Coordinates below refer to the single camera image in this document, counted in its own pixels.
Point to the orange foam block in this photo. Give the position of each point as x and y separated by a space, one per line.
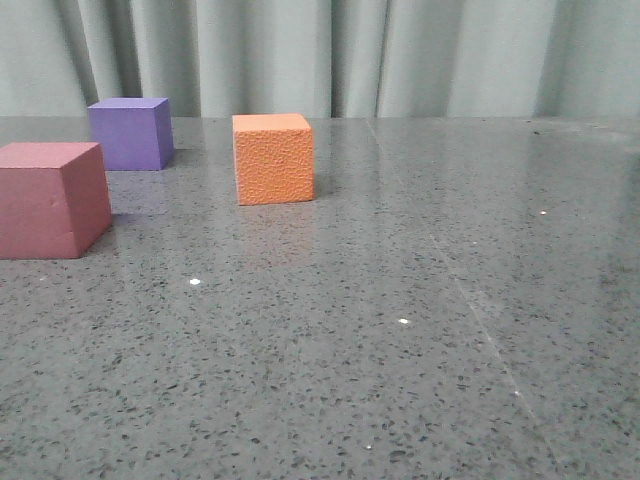
273 158

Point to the purple foam cube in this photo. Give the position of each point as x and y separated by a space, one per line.
134 133

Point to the pink foam cube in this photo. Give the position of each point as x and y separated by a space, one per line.
54 199

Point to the pale green curtain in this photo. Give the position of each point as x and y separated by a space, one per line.
324 58

